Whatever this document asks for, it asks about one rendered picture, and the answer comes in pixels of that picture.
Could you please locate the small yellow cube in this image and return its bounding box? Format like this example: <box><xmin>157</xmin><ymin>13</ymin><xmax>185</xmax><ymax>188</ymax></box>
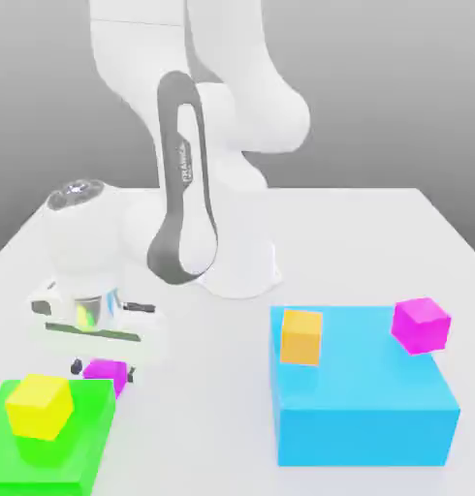
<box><xmin>4</xmin><ymin>372</ymin><xmax>76</xmax><ymax>443</ymax></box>

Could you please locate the small orange cube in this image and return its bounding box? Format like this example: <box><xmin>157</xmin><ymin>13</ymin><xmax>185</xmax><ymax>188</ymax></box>
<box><xmin>279</xmin><ymin>308</ymin><xmax>325</xmax><ymax>368</ymax></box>

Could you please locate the small magenta cube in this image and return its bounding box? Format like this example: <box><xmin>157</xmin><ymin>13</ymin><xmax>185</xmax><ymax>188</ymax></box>
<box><xmin>390</xmin><ymin>296</ymin><xmax>453</xmax><ymax>357</ymax></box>
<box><xmin>82</xmin><ymin>358</ymin><xmax>129</xmax><ymax>400</ymax></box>

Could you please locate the large green box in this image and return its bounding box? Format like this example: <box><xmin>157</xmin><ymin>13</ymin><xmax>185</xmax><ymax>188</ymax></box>
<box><xmin>0</xmin><ymin>378</ymin><xmax>119</xmax><ymax>496</ymax></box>

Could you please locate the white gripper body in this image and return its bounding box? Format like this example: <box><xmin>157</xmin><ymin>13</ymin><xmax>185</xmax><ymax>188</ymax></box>
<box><xmin>36</xmin><ymin>311</ymin><xmax>171</xmax><ymax>364</ymax></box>

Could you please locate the large blue box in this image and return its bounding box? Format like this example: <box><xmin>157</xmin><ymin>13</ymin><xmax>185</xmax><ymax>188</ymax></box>
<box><xmin>269</xmin><ymin>305</ymin><xmax>462</xmax><ymax>469</ymax></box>

